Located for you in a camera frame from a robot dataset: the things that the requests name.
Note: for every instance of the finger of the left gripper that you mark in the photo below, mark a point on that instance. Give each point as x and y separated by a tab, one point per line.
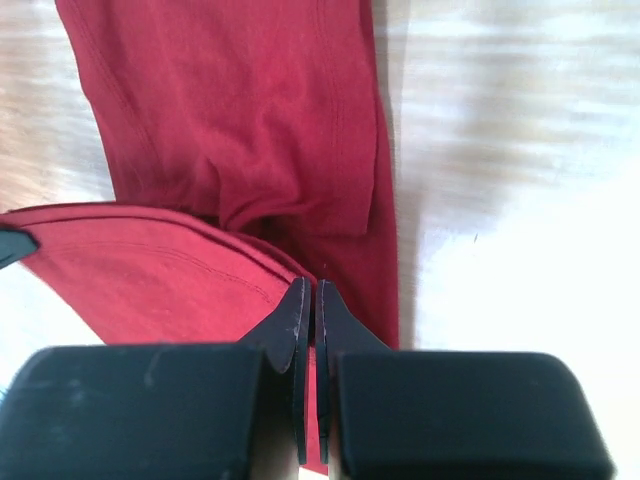
15	245

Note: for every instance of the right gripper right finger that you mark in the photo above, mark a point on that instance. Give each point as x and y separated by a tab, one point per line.
388	414

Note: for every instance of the dark red t-shirt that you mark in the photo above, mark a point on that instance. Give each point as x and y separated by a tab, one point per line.
247	147

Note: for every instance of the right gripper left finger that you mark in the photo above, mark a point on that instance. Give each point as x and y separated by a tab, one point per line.
160	411

